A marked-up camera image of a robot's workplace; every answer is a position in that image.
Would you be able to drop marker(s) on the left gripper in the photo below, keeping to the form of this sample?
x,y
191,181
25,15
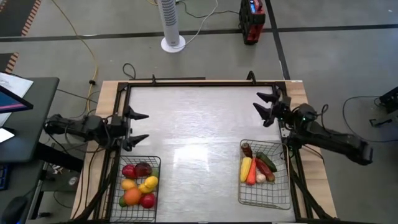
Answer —
x,y
119,127

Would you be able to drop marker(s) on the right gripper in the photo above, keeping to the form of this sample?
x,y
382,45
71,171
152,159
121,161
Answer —
x,y
280,109

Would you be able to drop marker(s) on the dark purple plum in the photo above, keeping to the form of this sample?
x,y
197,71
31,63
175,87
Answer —
x,y
143,169

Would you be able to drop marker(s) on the red apple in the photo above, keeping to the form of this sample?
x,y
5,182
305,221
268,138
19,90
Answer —
x,y
128,171

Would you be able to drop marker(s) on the orange-yellow mango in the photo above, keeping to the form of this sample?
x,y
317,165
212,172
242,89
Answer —
x,y
127,184

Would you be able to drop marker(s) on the green cucumber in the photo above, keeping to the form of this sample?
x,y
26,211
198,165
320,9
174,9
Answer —
x,y
266,161

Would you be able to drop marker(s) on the dark red chili pepper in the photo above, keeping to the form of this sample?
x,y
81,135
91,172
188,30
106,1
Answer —
x,y
265,169

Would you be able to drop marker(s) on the yellow banana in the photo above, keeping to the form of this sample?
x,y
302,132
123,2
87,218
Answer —
x,y
245,169

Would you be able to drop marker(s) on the orange fruit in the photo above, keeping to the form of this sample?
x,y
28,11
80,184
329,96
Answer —
x,y
132,196

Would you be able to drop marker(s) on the orange carrot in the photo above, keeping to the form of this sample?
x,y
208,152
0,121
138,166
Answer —
x,y
252,175

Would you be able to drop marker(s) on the red tomato green stem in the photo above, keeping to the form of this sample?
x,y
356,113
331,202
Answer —
x,y
148,201

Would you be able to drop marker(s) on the white garlic bulb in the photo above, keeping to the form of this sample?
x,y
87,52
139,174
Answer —
x,y
260,178

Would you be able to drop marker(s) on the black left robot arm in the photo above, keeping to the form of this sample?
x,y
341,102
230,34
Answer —
x,y
84,127

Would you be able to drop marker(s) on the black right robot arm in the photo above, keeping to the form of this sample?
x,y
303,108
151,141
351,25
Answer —
x,y
335,141

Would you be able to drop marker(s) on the black desk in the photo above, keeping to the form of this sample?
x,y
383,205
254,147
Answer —
x,y
31,124

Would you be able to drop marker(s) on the white tower fan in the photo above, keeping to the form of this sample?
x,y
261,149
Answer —
x,y
170,25

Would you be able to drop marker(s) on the black box device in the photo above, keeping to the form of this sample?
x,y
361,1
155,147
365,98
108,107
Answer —
x,y
390,99

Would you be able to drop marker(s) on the computer monitor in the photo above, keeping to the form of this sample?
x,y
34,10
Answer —
x,y
12,104

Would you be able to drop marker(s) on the white paper sheet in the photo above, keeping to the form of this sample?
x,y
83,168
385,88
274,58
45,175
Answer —
x,y
15,84

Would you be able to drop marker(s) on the white flat device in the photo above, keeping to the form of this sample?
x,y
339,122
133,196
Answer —
x,y
4,135

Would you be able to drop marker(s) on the dark keyboard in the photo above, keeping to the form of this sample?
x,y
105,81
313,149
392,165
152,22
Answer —
x,y
3,177

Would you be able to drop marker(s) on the black mat orange striped edge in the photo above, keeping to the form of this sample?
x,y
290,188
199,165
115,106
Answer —
x,y
6,62
15,15

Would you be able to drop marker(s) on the black computer mouse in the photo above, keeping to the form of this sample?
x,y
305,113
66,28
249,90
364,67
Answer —
x,y
12,211

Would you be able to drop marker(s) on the black metal table frame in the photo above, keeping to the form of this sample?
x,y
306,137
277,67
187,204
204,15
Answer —
x,y
202,84

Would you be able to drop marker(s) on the black flat bracket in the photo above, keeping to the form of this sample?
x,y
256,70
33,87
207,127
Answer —
x,y
381,122

